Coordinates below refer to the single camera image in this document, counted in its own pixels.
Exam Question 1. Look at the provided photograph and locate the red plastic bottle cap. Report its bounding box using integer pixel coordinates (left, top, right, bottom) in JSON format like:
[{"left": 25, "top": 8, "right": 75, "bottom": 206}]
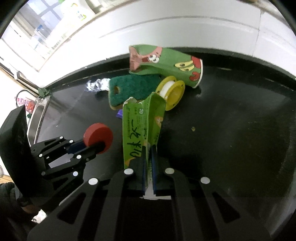
[{"left": 83, "top": 123, "right": 113, "bottom": 154}]

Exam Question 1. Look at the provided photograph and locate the green yellow scrub sponge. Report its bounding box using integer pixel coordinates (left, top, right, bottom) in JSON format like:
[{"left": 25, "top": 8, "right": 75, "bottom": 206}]
[{"left": 108, "top": 74, "right": 161, "bottom": 110}]

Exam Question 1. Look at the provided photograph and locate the green milk carton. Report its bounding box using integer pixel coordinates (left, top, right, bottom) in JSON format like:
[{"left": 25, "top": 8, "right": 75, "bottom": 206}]
[{"left": 122, "top": 91, "right": 167, "bottom": 170}]

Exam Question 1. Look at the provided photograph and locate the yellow tape spool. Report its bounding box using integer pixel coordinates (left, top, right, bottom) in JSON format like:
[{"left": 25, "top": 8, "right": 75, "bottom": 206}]
[{"left": 156, "top": 76, "right": 185, "bottom": 111}]

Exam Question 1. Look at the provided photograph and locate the green cartoon paper cup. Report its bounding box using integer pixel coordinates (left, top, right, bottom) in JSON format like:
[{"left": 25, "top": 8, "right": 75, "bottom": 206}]
[{"left": 129, "top": 44, "right": 203, "bottom": 88}]

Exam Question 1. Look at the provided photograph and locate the stainless steel sink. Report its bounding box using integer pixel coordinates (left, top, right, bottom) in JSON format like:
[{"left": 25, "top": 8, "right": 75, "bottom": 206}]
[{"left": 27, "top": 96, "right": 50, "bottom": 146}]

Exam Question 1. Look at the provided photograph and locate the pink red detergent bottle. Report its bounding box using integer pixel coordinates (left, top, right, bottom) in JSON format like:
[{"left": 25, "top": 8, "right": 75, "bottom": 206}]
[{"left": 15, "top": 89, "right": 36, "bottom": 114}]

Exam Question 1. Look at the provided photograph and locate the dark green cloth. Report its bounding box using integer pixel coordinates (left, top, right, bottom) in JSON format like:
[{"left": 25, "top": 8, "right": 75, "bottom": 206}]
[{"left": 38, "top": 88, "right": 51, "bottom": 98}]

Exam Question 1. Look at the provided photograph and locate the purple snack wrapper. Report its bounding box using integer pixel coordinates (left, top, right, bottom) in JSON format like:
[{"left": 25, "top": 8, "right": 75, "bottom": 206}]
[{"left": 116, "top": 109, "right": 123, "bottom": 119}]

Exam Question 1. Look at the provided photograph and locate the crumpled silver foil wrapper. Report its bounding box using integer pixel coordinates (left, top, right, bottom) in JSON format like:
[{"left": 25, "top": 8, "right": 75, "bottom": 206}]
[{"left": 86, "top": 78, "right": 110, "bottom": 92}]

